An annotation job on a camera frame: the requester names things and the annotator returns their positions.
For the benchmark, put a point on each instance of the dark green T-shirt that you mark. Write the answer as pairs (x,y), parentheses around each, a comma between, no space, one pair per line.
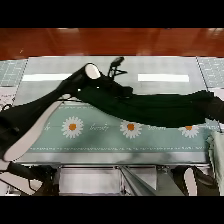
(156,108)

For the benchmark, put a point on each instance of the pale green garment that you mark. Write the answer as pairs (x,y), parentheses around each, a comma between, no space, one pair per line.
(218,156)

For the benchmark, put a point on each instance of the silver frame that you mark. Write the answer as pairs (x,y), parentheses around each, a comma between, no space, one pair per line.
(136,185)

